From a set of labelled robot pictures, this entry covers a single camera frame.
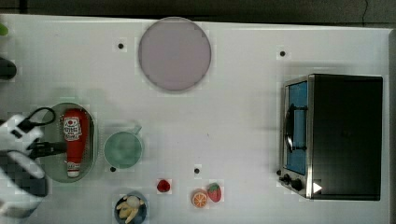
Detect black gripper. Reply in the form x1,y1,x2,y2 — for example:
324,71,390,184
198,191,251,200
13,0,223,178
28,142,67,159

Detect red felt ketchup bottle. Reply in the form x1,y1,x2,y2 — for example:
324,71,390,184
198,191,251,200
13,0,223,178
63,108,89,178

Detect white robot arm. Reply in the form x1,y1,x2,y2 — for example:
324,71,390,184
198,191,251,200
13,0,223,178
0,115,66,224

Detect green metal cup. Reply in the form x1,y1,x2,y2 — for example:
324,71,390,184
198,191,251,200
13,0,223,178
104,125,145,169

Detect small black cup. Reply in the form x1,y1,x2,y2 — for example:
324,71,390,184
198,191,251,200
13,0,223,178
0,58,17,80

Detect felt banana pieces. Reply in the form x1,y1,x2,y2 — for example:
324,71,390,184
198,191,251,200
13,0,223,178
116,195,144,224

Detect blue bowl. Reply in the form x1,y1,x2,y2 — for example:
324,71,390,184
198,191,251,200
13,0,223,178
113,191,149,224

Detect small red felt fruit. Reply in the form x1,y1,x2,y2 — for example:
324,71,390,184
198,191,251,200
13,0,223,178
157,179,171,192

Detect green cylindrical object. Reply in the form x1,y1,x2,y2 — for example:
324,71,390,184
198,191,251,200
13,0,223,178
0,24,8,35

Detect felt orange slice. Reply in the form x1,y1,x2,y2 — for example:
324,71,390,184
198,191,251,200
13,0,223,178
191,189,207,208

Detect round grey plate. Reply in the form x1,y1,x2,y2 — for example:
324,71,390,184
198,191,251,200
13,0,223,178
138,17,211,91

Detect felt strawberry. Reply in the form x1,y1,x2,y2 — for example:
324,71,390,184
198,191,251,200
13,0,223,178
207,183,222,203

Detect black toaster oven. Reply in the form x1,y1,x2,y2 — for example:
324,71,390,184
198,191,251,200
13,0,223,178
276,74,383,201

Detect black camera cable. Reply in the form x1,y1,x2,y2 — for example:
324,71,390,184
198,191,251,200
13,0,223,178
17,106,57,133

